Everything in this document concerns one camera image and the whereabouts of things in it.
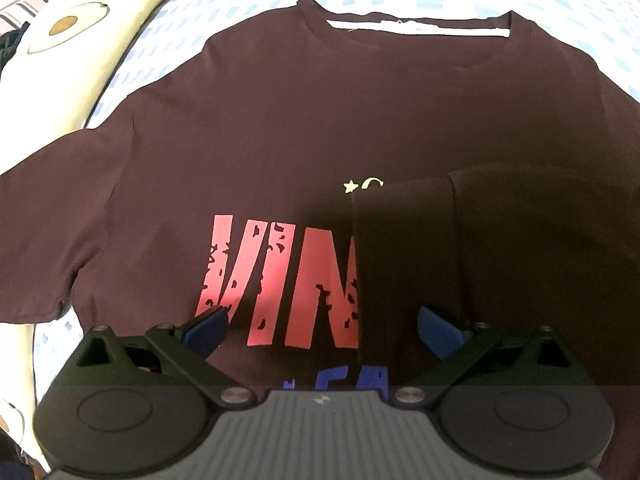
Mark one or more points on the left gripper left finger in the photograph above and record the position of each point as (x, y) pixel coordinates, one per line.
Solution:
(201, 335)

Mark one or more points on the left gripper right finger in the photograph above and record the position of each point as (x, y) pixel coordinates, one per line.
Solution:
(449, 342)

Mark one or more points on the dark maroon printed t-shirt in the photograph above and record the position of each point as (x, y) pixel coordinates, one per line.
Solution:
(326, 186)

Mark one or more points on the yellow avocado print pillow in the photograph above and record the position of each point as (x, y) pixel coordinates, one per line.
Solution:
(62, 64)

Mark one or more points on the dark garment beside pillow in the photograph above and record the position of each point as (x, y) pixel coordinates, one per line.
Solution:
(9, 43)

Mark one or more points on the blue white checkered bedsheet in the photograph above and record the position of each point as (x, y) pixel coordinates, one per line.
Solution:
(182, 27)

